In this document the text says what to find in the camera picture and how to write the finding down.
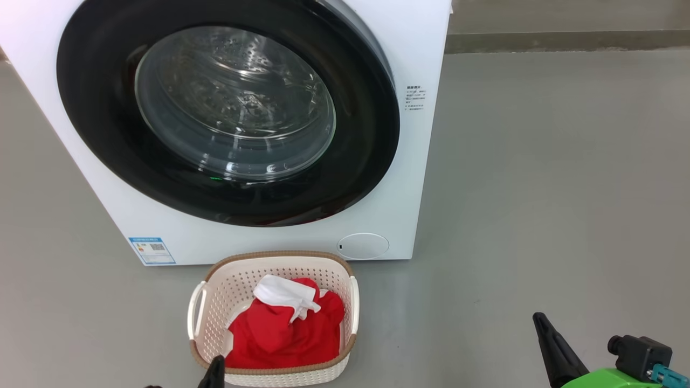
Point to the red and white garment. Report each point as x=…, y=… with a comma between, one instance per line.
x=280, y=339

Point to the oval white filter cover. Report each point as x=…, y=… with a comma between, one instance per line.
x=364, y=246

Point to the blue energy label sticker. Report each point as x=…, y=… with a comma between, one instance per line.
x=152, y=251

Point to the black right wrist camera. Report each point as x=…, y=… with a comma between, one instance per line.
x=641, y=355

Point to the printed text notice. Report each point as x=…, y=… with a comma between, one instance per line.
x=416, y=98

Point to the cream perforated laundry basket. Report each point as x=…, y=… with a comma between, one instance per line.
x=232, y=291

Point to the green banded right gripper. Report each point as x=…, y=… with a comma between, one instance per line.
x=609, y=380

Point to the white washing machine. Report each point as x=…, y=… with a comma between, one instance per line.
x=420, y=188

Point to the round dark washing machine door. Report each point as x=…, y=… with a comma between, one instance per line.
x=108, y=134

